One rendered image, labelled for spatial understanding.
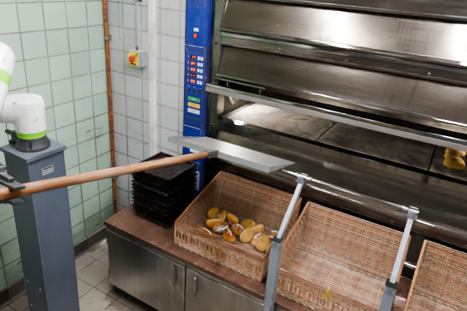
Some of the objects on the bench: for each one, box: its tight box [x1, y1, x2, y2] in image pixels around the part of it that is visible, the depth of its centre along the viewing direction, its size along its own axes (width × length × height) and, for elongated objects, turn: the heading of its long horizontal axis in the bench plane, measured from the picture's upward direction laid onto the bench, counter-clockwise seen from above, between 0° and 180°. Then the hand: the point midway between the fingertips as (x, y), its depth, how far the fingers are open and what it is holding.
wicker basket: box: [174, 171, 302, 283], centre depth 229 cm, size 49×56×28 cm
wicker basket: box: [276, 201, 412, 311], centre depth 201 cm, size 49×56×28 cm
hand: (10, 191), depth 99 cm, fingers closed on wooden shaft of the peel, 3 cm apart
